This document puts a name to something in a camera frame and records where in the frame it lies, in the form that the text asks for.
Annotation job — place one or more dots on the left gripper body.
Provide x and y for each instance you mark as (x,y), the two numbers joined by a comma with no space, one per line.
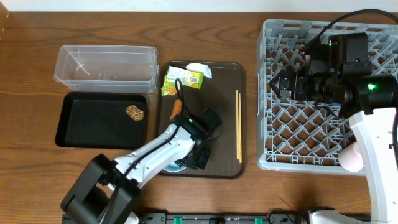
(199,161)

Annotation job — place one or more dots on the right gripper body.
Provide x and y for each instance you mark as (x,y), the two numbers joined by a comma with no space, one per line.
(305,88)

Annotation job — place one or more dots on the light blue large bowl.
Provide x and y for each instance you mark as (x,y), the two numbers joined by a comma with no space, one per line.
(173,168)

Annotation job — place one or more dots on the brown food scrap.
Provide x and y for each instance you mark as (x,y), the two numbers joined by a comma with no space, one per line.
(134,113)

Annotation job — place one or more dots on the pink cup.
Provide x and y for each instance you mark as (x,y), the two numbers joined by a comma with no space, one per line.
(350,158)

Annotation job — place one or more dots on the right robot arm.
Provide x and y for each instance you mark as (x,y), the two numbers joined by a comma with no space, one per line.
(340,72)

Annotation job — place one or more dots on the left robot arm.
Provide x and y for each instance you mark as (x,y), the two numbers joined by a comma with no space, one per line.
(107,191)

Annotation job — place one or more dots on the grey dishwasher rack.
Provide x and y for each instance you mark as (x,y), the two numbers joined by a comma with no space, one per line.
(307,136)

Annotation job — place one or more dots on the black waste tray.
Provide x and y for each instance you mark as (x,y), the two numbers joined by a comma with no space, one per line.
(100,120)

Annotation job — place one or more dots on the wooden chopstick right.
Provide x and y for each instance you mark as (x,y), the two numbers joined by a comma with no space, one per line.
(240,128)

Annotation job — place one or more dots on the wooden chopstick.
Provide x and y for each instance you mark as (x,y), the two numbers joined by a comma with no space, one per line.
(237,126)
(240,128)

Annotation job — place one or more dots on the wooden chopstick left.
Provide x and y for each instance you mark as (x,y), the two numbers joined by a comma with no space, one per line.
(237,126)

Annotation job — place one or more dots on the brown serving tray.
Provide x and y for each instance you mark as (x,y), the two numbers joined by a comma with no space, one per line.
(219,94)

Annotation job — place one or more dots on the orange carrot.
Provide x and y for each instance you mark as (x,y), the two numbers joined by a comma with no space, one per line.
(177,109)

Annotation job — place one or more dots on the green yellow snack wrapper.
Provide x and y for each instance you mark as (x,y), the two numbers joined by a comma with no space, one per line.
(187,78)

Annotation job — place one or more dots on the white crumpled tissue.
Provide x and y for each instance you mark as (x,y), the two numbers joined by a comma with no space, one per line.
(199,67)

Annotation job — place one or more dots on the clear plastic bin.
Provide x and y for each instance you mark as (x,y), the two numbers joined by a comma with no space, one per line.
(108,68)

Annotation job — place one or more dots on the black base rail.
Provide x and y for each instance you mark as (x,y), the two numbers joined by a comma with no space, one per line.
(315,215)

